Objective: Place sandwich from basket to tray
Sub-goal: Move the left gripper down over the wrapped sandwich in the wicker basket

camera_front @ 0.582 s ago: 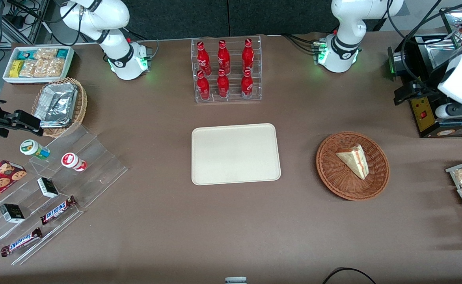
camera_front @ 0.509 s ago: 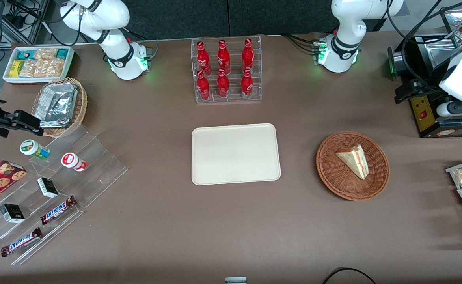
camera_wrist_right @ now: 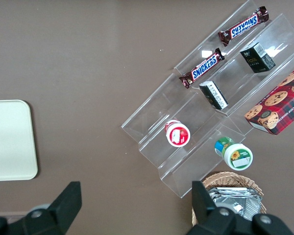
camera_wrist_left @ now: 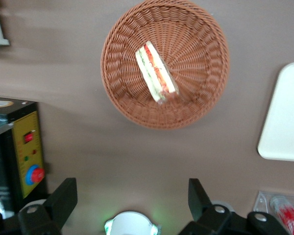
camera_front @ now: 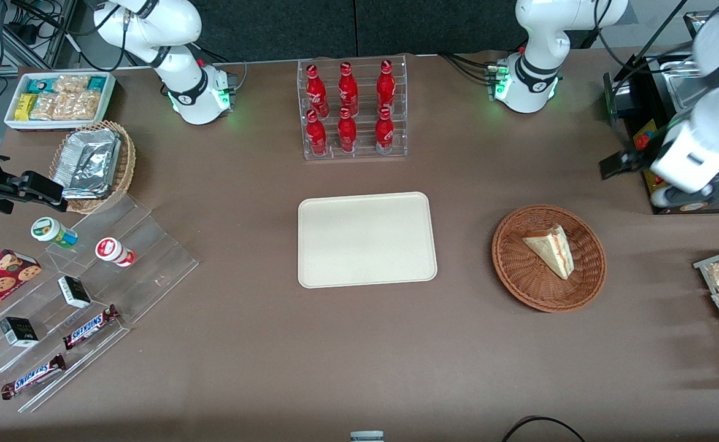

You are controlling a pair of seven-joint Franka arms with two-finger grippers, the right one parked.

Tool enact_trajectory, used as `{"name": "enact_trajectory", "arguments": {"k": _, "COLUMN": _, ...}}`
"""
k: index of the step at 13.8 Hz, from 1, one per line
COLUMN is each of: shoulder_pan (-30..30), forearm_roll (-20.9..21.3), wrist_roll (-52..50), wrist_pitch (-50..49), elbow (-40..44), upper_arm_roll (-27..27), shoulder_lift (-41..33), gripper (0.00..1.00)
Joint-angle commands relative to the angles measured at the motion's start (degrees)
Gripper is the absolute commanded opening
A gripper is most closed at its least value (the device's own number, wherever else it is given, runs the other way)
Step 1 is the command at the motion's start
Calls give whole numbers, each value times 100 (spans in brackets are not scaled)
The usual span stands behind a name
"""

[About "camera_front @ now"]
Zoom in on aluminium frame with cables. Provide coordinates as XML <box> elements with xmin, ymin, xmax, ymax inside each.
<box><xmin>2</xmin><ymin>0</ymin><xmax>84</xmax><ymax>69</ymax></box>

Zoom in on cream plastic tray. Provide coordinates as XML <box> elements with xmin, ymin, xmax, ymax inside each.
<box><xmin>298</xmin><ymin>191</ymin><xmax>439</xmax><ymax>289</ymax></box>

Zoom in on clear peanut snack bag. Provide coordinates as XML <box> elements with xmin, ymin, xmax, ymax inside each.
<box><xmin>53</xmin><ymin>74</ymin><xmax>90</xmax><ymax>94</ymax></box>
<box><xmin>30</xmin><ymin>93</ymin><xmax>60</xmax><ymax>121</ymax></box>
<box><xmin>56</xmin><ymin>91</ymin><xmax>101</xmax><ymax>120</ymax></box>

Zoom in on red plaid cookie box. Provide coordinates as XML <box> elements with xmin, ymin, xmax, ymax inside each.
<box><xmin>0</xmin><ymin>249</ymin><xmax>43</xmax><ymax>327</ymax></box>

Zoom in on brown wicker basket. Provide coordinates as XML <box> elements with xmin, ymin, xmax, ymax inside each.
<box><xmin>491</xmin><ymin>204</ymin><xmax>608</xmax><ymax>314</ymax></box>

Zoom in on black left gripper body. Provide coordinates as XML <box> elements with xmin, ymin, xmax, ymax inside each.
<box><xmin>634</xmin><ymin>145</ymin><xmax>658</xmax><ymax>175</ymax></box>

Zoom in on yellow snack packet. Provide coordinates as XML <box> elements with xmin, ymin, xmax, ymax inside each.
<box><xmin>15</xmin><ymin>93</ymin><xmax>37</xmax><ymax>122</ymax></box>

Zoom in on white snack bin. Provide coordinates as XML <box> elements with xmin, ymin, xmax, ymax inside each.
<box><xmin>4</xmin><ymin>71</ymin><xmax>117</xmax><ymax>132</ymax></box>

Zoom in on black floor cable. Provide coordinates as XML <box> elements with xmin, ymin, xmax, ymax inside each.
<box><xmin>500</xmin><ymin>416</ymin><xmax>588</xmax><ymax>442</ymax></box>

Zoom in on Snickers chocolate bar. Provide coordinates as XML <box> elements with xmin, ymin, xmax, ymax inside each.
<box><xmin>1</xmin><ymin>354</ymin><xmax>67</xmax><ymax>401</ymax></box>
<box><xmin>62</xmin><ymin>304</ymin><xmax>120</xmax><ymax>351</ymax></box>

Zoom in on red lid yogurt cup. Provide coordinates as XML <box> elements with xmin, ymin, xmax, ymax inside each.
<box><xmin>94</xmin><ymin>237</ymin><xmax>136</xmax><ymax>268</ymax></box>

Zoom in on wrapped triangle sandwich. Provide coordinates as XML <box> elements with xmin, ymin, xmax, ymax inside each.
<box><xmin>522</xmin><ymin>223</ymin><xmax>575</xmax><ymax>281</ymax></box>

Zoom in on small black box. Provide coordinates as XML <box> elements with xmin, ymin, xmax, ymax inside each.
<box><xmin>58</xmin><ymin>276</ymin><xmax>93</xmax><ymax>309</ymax></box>
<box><xmin>0</xmin><ymin>316</ymin><xmax>40</xmax><ymax>348</ymax></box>

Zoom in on black hanging cable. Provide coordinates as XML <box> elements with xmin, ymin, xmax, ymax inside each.
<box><xmin>591</xmin><ymin>0</ymin><xmax>693</xmax><ymax>69</ymax></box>

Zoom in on green lid yogurt cup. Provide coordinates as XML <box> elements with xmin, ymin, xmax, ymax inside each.
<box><xmin>31</xmin><ymin>217</ymin><xmax>79</xmax><ymax>249</ymax></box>

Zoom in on silver foil packs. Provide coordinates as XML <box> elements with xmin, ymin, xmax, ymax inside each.
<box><xmin>52</xmin><ymin>128</ymin><xmax>121</xmax><ymax>199</ymax></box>

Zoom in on red cola bottle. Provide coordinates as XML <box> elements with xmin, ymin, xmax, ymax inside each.
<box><xmin>306</xmin><ymin>109</ymin><xmax>329</xmax><ymax>157</ymax></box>
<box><xmin>374</xmin><ymin>107</ymin><xmax>395</xmax><ymax>155</ymax></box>
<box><xmin>306</xmin><ymin>64</ymin><xmax>330</xmax><ymax>118</ymax></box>
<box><xmin>337</xmin><ymin>107</ymin><xmax>358</xmax><ymax>153</ymax></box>
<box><xmin>337</xmin><ymin>61</ymin><xmax>360</xmax><ymax>117</ymax></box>
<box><xmin>376</xmin><ymin>59</ymin><xmax>396</xmax><ymax>115</ymax></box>

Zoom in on clear acrylic stepped shelf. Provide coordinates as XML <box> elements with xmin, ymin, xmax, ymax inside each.
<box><xmin>0</xmin><ymin>193</ymin><xmax>199</xmax><ymax>414</ymax></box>

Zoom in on black arm base cables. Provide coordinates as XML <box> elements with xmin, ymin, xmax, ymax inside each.
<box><xmin>437</xmin><ymin>52</ymin><xmax>498</xmax><ymax>85</ymax></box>

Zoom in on clear acrylic bottle rack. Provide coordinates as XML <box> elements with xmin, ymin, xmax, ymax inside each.
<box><xmin>297</xmin><ymin>55</ymin><xmax>409</xmax><ymax>161</ymax></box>

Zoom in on light wicker basket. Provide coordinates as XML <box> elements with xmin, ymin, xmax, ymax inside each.
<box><xmin>49</xmin><ymin>120</ymin><xmax>137</xmax><ymax>215</ymax></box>

